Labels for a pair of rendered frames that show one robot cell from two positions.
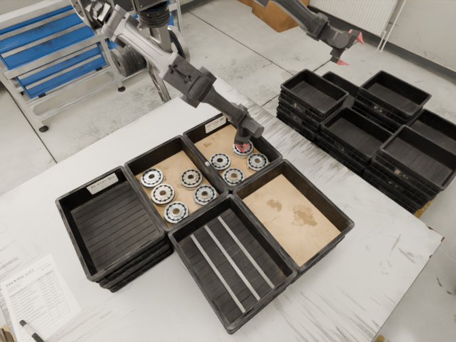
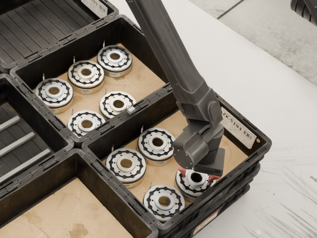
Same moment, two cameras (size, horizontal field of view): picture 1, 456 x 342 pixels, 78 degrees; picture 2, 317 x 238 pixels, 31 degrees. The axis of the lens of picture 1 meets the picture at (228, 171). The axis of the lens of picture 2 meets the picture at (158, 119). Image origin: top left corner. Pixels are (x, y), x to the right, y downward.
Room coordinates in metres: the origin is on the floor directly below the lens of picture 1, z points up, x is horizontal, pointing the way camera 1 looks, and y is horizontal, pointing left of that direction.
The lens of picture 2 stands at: (0.51, -0.82, 2.07)
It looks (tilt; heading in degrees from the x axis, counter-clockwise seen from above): 51 degrees down; 73
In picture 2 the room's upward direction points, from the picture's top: 12 degrees clockwise
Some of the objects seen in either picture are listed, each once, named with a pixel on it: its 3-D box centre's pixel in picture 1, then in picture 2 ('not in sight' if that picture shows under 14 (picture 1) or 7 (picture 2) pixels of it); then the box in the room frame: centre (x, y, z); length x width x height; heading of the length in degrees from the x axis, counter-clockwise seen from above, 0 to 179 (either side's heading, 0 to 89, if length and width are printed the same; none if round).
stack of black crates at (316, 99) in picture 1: (307, 112); not in sight; (1.60, -0.63, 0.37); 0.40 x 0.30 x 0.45; 41
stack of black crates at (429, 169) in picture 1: (403, 175); not in sight; (1.00, -1.16, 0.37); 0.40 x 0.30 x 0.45; 41
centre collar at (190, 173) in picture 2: not in sight; (196, 177); (0.87, -0.08, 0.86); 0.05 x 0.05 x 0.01
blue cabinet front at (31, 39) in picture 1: (54, 52); not in sight; (2.12, 1.40, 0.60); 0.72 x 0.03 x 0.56; 131
